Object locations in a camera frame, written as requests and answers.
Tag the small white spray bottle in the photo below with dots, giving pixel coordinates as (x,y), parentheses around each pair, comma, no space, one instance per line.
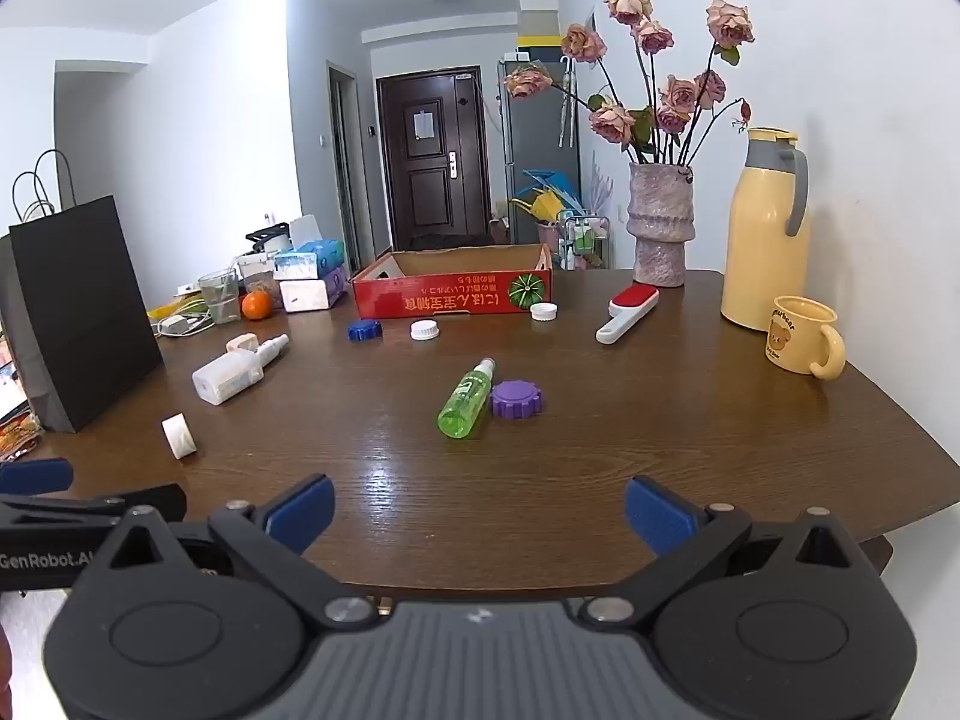
(271,349)

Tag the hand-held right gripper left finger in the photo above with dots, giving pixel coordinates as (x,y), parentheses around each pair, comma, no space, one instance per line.
(300,514)

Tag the red cardboard box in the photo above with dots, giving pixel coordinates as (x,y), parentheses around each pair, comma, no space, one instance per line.
(450,292)

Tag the white tape roll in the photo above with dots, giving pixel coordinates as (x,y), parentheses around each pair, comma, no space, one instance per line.
(178,436)

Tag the purple gear-shaped lid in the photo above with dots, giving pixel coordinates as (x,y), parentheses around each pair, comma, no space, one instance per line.
(516,400)

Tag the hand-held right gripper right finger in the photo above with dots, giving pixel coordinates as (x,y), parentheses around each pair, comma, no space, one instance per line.
(660,517)

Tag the white paper on door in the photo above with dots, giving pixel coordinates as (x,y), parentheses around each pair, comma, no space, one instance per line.
(424,124)

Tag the blue tissue pack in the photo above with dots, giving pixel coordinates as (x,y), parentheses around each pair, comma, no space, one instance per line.
(311,259)

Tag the blue gear-shaped lid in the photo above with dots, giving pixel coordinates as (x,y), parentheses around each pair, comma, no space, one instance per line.
(364,330)

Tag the white bottle cap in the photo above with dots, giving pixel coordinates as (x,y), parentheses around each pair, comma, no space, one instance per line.
(424,330)
(544,311)

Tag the yellow box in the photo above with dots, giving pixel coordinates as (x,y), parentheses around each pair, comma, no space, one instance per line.
(540,45)

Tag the bunch of dried roses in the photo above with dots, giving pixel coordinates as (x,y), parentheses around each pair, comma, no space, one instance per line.
(679,97)

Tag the pink textured vase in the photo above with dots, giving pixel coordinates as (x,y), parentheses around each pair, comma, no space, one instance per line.
(660,225)

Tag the grey refrigerator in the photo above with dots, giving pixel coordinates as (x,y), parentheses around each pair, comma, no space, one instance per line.
(536,142)

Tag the black paper bag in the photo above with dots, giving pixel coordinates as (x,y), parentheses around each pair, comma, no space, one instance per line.
(82,315)

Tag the yellow watering can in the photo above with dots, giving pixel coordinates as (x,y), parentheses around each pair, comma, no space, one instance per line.
(544,204)

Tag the red and white lint brush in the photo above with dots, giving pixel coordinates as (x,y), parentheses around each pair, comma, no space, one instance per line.
(630,307)

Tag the yellow bear mug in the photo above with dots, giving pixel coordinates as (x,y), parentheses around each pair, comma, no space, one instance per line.
(795,334)

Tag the folded clear umbrella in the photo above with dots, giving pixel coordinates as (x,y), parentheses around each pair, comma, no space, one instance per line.
(568,101)

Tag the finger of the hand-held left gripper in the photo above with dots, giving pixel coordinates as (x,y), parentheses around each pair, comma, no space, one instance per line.
(154,502)
(37,476)

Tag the white square plastic bottle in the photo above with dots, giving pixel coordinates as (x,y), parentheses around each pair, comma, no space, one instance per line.
(225,379)

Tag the clear container with white lid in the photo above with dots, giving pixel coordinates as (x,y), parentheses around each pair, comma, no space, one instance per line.
(256,270)

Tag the purple tissue pack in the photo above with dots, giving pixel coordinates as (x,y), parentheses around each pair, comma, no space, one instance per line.
(311,292)

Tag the black folded stand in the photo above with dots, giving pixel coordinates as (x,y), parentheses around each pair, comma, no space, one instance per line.
(268,236)

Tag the purple feather decoration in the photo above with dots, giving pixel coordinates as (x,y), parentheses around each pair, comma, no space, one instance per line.
(598,187)

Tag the orange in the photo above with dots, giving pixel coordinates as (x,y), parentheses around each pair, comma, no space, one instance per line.
(256,305)

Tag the clear drinking glass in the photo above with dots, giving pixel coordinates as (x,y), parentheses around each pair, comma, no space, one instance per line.
(219,300)

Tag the dark brown entrance door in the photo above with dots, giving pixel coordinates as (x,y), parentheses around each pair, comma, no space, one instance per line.
(435,187)

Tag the yellow thermos jug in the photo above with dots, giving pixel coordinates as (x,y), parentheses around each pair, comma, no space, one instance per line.
(761,240)

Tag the colourful snack packet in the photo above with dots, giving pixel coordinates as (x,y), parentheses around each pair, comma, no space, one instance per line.
(15,435)

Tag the open doorway frame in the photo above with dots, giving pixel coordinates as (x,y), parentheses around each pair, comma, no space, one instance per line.
(341,165)

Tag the green spray bottle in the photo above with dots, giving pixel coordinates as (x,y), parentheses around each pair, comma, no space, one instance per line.
(465,401)

